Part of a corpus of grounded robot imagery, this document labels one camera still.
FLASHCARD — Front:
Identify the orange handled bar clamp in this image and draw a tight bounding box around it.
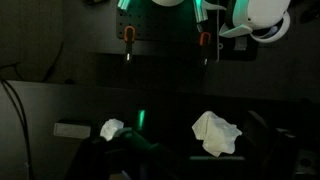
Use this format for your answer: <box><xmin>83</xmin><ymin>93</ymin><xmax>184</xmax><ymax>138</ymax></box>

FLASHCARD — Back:
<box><xmin>192</xmin><ymin>0</ymin><xmax>212</xmax><ymax>67</ymax></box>
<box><xmin>116</xmin><ymin>0</ymin><xmax>137</xmax><ymax>64</ymax></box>

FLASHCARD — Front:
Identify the black floor cable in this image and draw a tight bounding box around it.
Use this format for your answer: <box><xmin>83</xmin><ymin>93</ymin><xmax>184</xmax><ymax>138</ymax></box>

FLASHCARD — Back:
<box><xmin>0</xmin><ymin>78</ymin><xmax>36</xmax><ymax>180</ymax></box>

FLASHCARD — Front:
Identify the dark grey foam block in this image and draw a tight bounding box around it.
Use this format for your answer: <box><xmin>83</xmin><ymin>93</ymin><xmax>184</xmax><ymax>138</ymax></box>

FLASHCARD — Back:
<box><xmin>53</xmin><ymin>121</ymin><xmax>93</xmax><ymax>140</ymax></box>

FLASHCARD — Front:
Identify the white VR headset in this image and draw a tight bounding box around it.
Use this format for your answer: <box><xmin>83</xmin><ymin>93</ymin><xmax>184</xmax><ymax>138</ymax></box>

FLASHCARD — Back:
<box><xmin>218</xmin><ymin>0</ymin><xmax>292</xmax><ymax>38</ymax></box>

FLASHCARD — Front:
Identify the white crumpled towel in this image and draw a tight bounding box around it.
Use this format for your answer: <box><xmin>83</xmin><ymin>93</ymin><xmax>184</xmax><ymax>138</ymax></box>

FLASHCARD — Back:
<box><xmin>191</xmin><ymin>110</ymin><xmax>243</xmax><ymax>158</ymax></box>

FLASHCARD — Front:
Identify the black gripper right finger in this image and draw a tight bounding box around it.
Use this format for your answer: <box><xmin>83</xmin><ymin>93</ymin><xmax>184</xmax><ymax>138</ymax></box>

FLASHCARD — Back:
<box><xmin>243</xmin><ymin>111</ymin><xmax>299</xmax><ymax>164</ymax></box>

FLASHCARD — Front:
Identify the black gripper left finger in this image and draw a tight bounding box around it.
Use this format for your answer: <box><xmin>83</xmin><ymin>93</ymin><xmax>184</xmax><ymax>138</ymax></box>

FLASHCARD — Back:
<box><xmin>114</xmin><ymin>107</ymin><xmax>147</xmax><ymax>143</ymax></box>

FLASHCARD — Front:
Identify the white cloth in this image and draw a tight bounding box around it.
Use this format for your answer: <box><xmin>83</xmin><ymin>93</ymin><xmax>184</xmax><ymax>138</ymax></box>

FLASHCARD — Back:
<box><xmin>99</xmin><ymin>117</ymin><xmax>125</xmax><ymax>142</ymax></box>

